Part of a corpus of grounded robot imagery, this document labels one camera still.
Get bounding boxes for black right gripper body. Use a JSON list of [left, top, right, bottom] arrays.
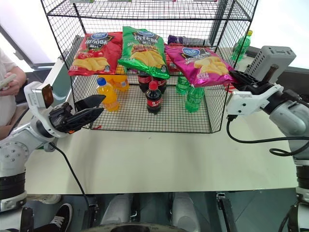
[[242, 81, 277, 95]]

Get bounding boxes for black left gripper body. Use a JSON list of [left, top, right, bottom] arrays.
[[49, 102, 76, 134]]

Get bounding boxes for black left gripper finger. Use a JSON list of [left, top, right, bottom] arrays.
[[73, 94, 107, 113], [69, 107, 105, 131]]

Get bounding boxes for magenta chips bag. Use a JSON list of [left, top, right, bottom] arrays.
[[165, 46, 239, 88]]

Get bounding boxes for white phone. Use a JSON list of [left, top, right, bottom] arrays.
[[0, 73, 17, 90]]

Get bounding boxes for person's bare hand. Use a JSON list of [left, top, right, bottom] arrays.
[[0, 74, 21, 97]]

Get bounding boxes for orange soda bottle blue cap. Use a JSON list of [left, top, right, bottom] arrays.
[[96, 77, 121, 113]]

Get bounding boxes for green bottle yellow cap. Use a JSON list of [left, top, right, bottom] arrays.
[[231, 30, 253, 62]]

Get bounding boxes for grey vented box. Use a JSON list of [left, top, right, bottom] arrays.
[[245, 45, 297, 84]]

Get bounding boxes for red chips bag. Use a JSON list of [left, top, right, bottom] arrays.
[[68, 31, 124, 77]]

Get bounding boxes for green soda bottle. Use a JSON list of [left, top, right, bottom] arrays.
[[175, 74, 191, 95], [185, 84, 205, 114]]

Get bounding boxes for person in white shirt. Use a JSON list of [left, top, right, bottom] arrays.
[[0, 47, 28, 141]]

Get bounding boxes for cola bottle red cap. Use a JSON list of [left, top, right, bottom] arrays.
[[145, 81, 162, 115]]

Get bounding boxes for small red snack bag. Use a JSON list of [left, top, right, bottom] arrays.
[[166, 60, 182, 73]]

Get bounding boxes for green chips bag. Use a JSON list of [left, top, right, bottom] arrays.
[[117, 26, 171, 80]]

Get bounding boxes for purple snack bag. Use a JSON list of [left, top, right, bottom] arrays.
[[167, 34, 211, 45]]

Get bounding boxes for white shoe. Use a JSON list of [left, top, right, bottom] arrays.
[[26, 194, 62, 205]]

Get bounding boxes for black table strut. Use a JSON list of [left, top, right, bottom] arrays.
[[216, 192, 239, 232], [83, 195, 100, 228]]

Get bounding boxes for white rounded cover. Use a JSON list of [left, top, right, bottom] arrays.
[[100, 193, 134, 227], [170, 192, 201, 232]]

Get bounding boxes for black sneaker white laces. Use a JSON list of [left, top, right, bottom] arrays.
[[33, 203, 73, 232]]

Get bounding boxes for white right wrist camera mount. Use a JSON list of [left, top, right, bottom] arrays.
[[226, 64, 284, 116]]

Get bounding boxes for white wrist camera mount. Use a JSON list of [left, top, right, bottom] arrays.
[[226, 64, 284, 116], [23, 81, 67, 138]]

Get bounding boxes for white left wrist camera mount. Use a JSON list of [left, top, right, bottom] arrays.
[[23, 81, 67, 138]]

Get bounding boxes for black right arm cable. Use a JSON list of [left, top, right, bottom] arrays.
[[226, 115, 309, 157]]

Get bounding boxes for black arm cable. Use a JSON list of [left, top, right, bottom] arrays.
[[49, 142, 91, 218], [226, 115, 309, 157]]

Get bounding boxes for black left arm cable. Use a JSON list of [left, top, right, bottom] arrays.
[[49, 142, 91, 218]]

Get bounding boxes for black wire mesh rack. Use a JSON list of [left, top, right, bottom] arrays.
[[40, 0, 259, 134]]

